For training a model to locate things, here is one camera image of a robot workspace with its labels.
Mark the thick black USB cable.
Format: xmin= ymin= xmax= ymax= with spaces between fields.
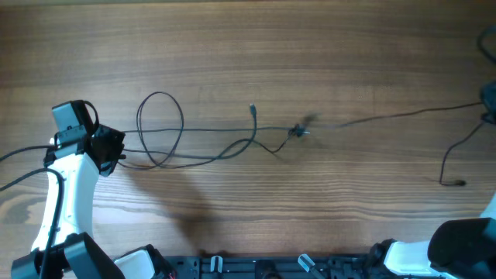
xmin=119 ymin=103 xmax=259 ymax=160

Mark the thin black cable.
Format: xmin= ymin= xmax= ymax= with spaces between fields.
xmin=118 ymin=91 xmax=485 ymax=171

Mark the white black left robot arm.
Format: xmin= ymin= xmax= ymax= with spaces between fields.
xmin=11 ymin=100 xmax=124 ymax=278

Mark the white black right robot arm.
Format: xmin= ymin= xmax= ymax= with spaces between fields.
xmin=364 ymin=198 xmax=495 ymax=279

